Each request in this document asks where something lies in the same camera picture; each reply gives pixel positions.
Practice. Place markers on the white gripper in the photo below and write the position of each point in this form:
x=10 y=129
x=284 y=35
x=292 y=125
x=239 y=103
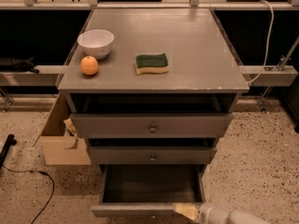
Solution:
x=207 y=214

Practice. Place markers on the grey bottom drawer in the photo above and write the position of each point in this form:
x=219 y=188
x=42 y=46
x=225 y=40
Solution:
x=150 y=190

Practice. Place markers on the grey drawer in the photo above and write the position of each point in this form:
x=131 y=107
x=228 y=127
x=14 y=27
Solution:
x=151 y=116
x=152 y=150
x=150 y=190

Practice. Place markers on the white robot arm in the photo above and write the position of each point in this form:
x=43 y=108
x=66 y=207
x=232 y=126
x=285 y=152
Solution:
x=236 y=216

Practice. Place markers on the grey middle drawer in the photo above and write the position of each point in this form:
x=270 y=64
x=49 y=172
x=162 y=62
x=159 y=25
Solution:
x=152 y=150

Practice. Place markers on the grey drawer cabinet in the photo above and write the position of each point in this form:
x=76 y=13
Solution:
x=198 y=57

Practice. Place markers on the grey top drawer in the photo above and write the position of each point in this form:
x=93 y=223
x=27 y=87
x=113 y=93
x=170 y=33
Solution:
x=151 y=116

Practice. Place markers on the cardboard box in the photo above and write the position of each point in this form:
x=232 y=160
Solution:
x=60 y=146

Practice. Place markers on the green yellow sponge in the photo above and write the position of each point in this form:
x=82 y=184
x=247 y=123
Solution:
x=151 y=64

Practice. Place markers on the orange fruit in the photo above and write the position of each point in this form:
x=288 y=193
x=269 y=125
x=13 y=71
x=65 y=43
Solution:
x=89 y=66

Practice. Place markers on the white bowl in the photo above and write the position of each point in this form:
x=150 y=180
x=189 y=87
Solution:
x=96 y=43

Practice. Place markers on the black bar on floor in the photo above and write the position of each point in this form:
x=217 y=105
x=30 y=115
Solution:
x=11 y=141

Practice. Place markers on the black object on rail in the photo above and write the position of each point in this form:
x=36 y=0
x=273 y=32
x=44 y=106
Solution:
x=17 y=65

